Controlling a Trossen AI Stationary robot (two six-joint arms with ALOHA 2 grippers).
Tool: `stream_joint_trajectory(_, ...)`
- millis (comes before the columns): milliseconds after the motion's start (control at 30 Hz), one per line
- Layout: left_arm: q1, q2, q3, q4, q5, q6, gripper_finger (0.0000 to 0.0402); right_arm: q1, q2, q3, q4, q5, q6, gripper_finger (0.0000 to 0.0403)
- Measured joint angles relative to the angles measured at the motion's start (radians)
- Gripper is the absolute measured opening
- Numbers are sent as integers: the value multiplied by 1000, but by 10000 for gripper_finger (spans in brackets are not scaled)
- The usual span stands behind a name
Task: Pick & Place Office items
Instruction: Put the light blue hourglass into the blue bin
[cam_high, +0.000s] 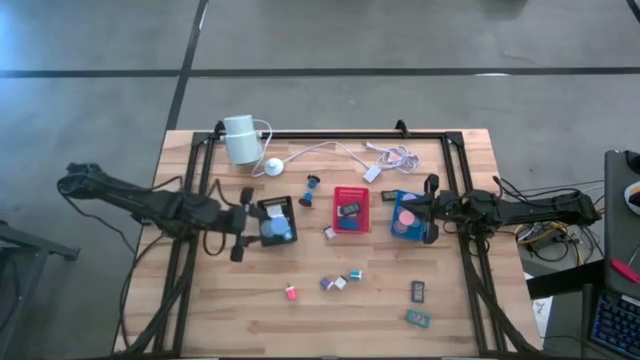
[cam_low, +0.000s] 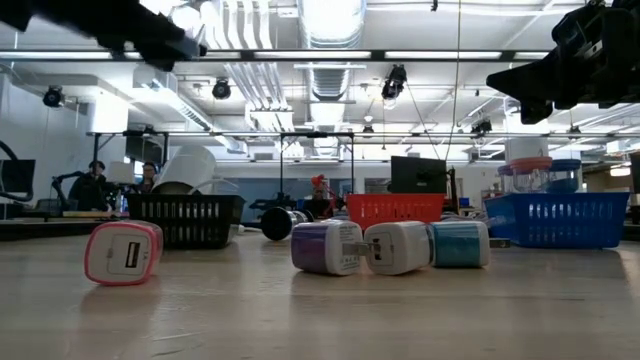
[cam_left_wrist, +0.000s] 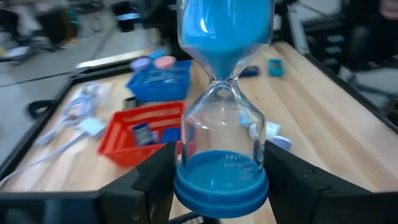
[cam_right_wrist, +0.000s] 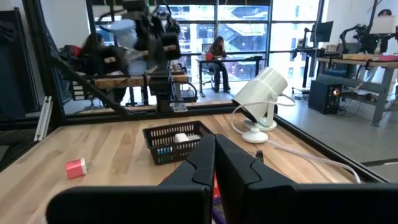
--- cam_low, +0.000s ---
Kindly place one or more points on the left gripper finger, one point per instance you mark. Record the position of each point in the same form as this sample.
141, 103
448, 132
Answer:
172, 52
170, 36

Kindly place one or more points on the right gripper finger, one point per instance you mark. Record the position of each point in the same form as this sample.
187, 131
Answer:
540, 98
535, 77

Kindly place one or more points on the blue five-minute hourglass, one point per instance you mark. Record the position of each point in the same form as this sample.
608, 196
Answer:
565, 165

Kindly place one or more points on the blue plastic basket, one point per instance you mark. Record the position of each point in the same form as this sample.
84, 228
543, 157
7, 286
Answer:
550, 225

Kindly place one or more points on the teal striped wall charger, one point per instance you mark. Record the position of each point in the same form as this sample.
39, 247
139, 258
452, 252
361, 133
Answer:
460, 245

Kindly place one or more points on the black plastic basket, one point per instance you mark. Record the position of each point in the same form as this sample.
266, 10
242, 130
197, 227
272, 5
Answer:
185, 222

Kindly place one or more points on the white black-faced wall charger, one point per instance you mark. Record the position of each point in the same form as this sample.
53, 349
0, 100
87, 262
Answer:
400, 247

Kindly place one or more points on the pink and white wall charger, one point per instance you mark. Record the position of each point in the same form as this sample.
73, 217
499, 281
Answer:
122, 255

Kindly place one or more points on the purple and white wall charger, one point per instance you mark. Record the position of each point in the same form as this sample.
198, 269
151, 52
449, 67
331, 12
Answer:
315, 247

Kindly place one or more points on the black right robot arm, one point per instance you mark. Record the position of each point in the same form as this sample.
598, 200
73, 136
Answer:
625, 50

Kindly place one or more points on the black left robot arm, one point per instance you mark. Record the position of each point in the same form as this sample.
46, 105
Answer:
10, 10

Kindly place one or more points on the black ceiling spotlight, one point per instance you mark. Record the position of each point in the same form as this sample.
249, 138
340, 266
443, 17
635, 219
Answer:
221, 89
395, 82
52, 96
481, 126

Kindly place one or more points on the person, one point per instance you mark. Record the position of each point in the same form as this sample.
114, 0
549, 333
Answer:
147, 175
90, 187

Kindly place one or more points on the white rectangular object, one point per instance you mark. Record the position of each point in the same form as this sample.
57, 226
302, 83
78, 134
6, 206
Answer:
120, 172

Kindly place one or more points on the black computer monitor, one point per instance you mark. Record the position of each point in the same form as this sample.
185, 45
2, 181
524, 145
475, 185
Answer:
419, 175
17, 176

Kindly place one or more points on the red plastic basket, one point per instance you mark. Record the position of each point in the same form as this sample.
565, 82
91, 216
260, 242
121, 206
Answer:
395, 210

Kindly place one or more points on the small red machine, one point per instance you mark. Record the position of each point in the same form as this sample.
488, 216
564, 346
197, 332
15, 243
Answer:
320, 182

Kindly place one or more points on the silver ventilation duct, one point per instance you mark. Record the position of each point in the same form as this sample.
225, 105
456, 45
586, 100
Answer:
332, 45

